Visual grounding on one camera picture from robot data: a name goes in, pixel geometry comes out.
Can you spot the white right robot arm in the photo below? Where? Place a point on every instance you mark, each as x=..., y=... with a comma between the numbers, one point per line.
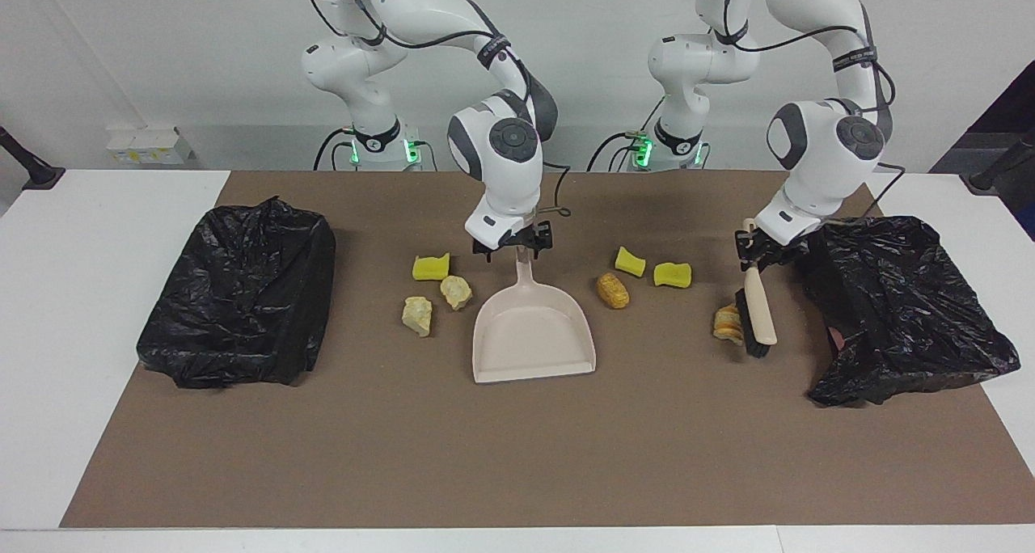
x=501, y=165

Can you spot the beige hand brush black bristles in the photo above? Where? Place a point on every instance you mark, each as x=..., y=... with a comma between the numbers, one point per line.
x=760, y=302

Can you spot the black bag lined trash bin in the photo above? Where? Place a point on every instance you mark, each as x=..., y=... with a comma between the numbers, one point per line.
x=906, y=310
x=234, y=310

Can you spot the brown nugget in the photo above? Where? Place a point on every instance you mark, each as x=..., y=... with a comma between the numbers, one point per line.
x=613, y=291

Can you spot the white wall socket box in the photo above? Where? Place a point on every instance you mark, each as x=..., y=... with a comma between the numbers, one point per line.
x=149, y=145

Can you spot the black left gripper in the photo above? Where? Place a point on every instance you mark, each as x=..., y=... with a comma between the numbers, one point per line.
x=783, y=252

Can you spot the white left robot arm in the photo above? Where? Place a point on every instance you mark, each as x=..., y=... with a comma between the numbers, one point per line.
x=817, y=165

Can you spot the striped croissant bread piece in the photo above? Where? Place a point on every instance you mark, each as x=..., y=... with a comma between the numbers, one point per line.
x=726, y=322

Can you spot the brown paper table mat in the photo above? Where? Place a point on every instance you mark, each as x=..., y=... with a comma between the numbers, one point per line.
x=517, y=456

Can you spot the pale chip piece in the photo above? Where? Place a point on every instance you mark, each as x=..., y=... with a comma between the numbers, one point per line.
x=457, y=293
x=417, y=317

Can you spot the yellow sponge piece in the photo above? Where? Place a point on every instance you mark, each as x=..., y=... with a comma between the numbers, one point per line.
x=630, y=262
x=673, y=275
x=428, y=268

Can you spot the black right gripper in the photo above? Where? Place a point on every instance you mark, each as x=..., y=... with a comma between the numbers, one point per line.
x=495, y=244

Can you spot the beige plastic dustpan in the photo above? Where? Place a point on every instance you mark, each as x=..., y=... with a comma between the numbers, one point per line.
x=534, y=335

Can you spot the black stand post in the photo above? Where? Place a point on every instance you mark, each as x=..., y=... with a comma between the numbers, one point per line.
x=994, y=173
x=36, y=173

